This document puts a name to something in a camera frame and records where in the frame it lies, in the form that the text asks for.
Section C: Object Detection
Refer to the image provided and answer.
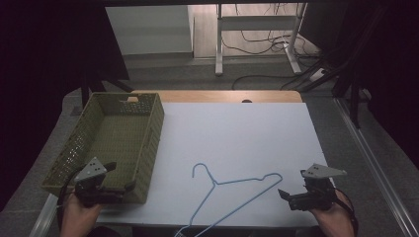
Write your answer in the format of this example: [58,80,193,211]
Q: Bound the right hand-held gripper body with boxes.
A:
[288,163,348,212]

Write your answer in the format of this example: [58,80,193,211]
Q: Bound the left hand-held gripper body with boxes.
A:
[73,157,128,208]

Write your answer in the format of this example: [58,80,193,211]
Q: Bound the green plastic basket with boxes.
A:
[41,92,165,204]

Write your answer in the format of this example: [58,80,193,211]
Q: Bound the blue wire hanger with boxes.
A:
[173,162,284,237]

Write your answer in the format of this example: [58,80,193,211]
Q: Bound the person's right hand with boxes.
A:
[310,191,356,233]

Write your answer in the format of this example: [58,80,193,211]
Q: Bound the person's left hand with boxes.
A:
[59,194,104,233]

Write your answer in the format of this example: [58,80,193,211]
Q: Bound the white table mat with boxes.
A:
[96,102,331,229]

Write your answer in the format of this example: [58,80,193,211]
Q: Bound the black stand legs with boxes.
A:
[80,70,134,107]

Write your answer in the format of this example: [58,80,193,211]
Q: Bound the black metal stand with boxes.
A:
[297,6,389,130]

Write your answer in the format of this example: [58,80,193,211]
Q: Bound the white power strip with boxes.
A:
[308,67,327,83]

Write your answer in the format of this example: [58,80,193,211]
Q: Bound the white cabinet panel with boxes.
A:
[105,5,194,55]

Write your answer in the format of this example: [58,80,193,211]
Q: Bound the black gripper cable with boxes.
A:
[335,188,360,237]

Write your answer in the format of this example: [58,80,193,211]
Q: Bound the aluminium rail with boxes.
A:
[333,98,419,237]
[29,193,61,237]

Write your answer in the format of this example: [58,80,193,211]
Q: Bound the tangled black cables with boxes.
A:
[220,3,322,60]

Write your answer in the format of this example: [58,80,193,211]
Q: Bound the white metal desk frame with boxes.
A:
[214,3,308,77]

